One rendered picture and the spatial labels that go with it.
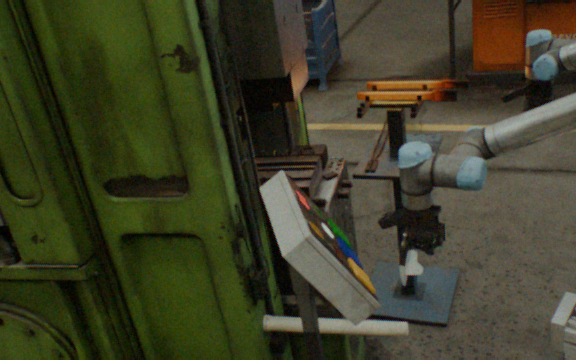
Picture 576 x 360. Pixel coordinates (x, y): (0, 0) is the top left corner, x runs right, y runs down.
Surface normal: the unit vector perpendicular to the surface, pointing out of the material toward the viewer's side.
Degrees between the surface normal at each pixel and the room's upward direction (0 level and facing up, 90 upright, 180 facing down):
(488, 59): 90
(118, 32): 89
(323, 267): 90
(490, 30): 90
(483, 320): 0
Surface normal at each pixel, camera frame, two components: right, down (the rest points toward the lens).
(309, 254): 0.20, 0.43
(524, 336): -0.15, -0.88
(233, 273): -0.23, 0.48
